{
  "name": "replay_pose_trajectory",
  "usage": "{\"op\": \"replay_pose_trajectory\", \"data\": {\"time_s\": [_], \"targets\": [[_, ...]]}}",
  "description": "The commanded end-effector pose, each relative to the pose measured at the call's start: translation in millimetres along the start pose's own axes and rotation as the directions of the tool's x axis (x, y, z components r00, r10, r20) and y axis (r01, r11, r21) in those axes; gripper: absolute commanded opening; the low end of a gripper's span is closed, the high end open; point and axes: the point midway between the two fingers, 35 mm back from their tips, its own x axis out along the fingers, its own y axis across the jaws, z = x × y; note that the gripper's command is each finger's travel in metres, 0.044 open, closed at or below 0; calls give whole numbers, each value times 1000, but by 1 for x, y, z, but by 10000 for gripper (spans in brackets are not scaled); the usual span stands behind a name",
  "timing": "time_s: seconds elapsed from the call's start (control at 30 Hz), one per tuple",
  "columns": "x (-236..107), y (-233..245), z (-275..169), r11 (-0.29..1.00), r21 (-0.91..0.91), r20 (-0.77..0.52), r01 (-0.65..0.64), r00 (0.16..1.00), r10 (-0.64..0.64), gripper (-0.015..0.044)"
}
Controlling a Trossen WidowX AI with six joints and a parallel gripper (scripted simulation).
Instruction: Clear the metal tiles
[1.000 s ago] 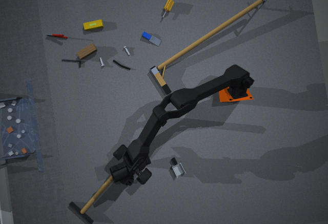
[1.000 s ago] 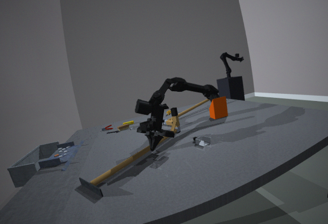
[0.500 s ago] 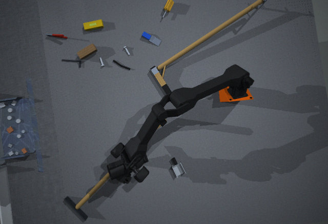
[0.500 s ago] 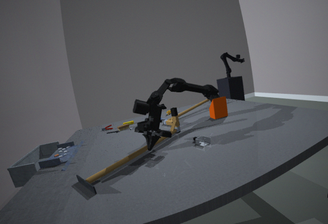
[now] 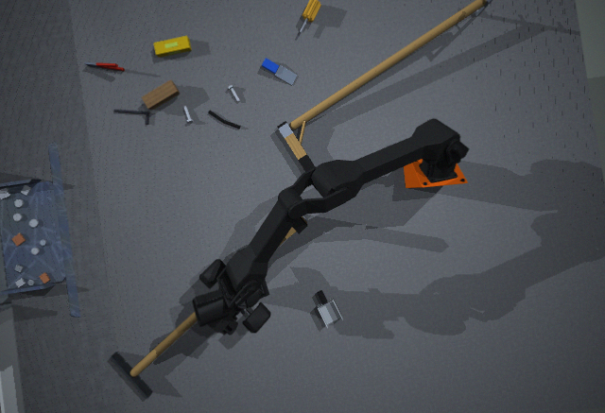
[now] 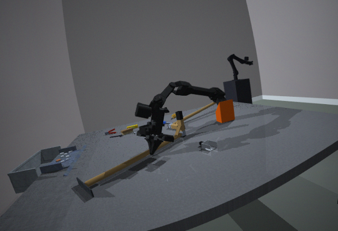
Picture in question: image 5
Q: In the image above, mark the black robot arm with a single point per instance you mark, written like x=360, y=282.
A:
x=337, y=181

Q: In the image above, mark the long scraper with wooden handle and black blade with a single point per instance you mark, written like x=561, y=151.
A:
x=132, y=373

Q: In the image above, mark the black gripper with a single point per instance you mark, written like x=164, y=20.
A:
x=257, y=317

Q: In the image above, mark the yellow-handled screwdriver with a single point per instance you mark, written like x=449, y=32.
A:
x=310, y=12

